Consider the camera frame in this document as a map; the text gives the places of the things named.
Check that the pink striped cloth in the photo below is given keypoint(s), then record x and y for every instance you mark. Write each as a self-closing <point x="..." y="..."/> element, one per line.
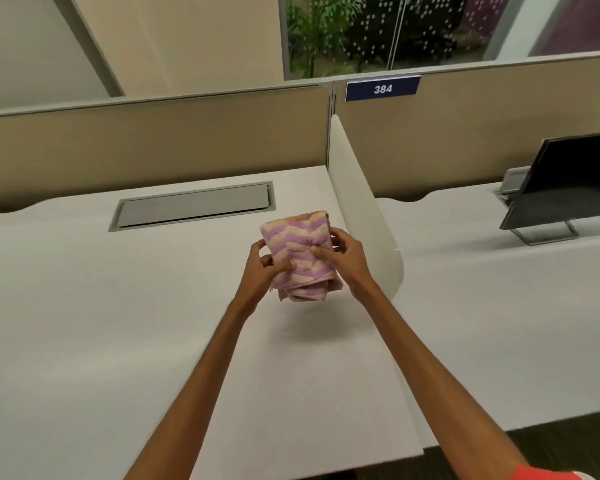
<point x="295" y="234"/>

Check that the person's right hand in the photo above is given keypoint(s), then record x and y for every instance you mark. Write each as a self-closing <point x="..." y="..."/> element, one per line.
<point x="352" y="267"/>

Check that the green potted plant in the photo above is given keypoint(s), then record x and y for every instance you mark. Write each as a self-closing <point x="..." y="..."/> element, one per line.
<point x="312" y="34"/>

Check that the white desk divider panel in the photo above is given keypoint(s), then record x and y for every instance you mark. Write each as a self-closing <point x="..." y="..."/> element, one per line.
<point x="355" y="204"/>

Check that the red and white jacket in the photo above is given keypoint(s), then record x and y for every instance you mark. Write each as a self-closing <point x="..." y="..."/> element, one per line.
<point x="550" y="474"/>

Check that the blue number sign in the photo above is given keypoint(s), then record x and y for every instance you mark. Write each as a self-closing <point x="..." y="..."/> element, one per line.
<point x="382" y="88"/>

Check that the person's right forearm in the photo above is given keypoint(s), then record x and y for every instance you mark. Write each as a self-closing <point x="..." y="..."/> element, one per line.
<point x="440" y="389"/>

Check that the grey monitor stand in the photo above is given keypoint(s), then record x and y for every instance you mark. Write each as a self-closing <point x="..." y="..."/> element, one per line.
<point x="542" y="238"/>

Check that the person's left forearm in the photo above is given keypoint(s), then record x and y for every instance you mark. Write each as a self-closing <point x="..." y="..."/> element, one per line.
<point x="195" y="394"/>

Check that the wide beige partition panel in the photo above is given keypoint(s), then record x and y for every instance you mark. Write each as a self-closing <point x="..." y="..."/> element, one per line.
<point x="155" y="144"/>

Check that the glass window wall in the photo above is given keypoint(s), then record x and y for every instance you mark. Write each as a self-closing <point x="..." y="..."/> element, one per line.
<point x="430" y="29"/>

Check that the neighbouring white desk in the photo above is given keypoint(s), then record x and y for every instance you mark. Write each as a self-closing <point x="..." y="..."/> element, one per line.
<point x="480" y="319"/>

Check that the black monitor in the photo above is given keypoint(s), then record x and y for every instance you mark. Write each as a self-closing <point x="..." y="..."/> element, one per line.
<point x="565" y="179"/>

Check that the person's left hand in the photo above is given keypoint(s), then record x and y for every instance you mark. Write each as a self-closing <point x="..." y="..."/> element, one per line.
<point x="255" y="279"/>

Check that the beige partition panel with sign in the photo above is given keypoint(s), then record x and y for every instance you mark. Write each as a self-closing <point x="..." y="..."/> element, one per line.
<point x="455" y="129"/>

